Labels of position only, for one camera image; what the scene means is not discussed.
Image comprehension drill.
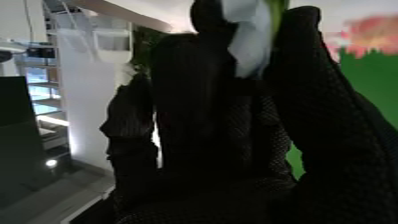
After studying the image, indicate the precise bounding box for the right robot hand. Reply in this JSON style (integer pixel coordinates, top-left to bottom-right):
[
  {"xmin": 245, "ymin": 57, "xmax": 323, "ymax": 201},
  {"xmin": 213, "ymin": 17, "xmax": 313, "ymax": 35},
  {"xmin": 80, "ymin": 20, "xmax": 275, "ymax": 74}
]
[{"xmin": 69, "ymin": 0, "xmax": 398, "ymax": 224}]

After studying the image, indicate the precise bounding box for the white flower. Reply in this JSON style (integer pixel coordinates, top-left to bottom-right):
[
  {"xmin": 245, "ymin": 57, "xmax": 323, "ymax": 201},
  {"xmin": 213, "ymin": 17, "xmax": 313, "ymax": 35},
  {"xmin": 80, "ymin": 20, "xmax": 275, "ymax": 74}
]
[{"xmin": 220, "ymin": 0, "xmax": 291, "ymax": 80}]

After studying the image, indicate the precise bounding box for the pink flower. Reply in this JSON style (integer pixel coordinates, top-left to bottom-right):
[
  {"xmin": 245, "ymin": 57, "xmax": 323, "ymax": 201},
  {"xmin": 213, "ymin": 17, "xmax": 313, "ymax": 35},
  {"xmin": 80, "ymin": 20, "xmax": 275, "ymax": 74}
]
[{"xmin": 321, "ymin": 13, "xmax": 398, "ymax": 64}]

